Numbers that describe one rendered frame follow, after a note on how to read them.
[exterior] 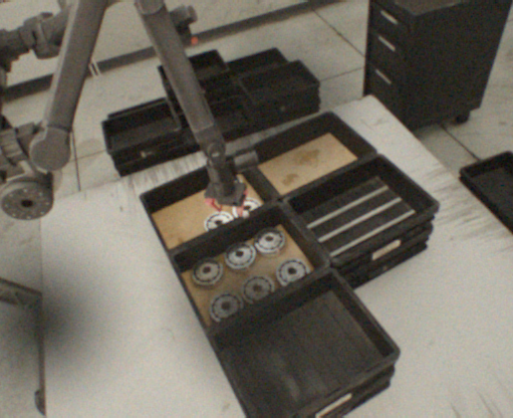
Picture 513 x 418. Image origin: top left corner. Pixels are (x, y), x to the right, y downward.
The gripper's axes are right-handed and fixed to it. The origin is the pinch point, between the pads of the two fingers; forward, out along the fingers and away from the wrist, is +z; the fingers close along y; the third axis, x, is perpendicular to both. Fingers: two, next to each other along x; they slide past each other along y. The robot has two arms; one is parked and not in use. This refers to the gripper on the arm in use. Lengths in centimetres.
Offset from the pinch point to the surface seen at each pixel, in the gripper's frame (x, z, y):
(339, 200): -30.4, 24.5, -25.0
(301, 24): -312, 112, 62
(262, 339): 25.2, 23.3, -13.8
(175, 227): -6.9, 23.4, 27.8
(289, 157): -48, 25, -2
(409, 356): 15, 37, -54
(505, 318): -4, 37, -80
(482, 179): -107, 83, -84
